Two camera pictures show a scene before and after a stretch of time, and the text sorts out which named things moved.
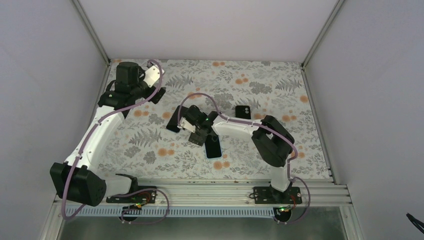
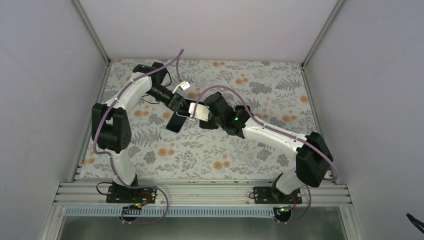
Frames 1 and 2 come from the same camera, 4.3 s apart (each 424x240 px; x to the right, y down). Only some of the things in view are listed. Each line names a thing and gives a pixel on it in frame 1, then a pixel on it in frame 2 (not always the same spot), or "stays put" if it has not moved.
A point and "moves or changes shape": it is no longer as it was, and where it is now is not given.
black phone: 173,123 stays put
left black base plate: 143,197 stays put
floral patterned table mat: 149,143 stays put
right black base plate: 267,195 stays put
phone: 213,147 moves or changes shape
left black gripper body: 136,90 -> 170,105
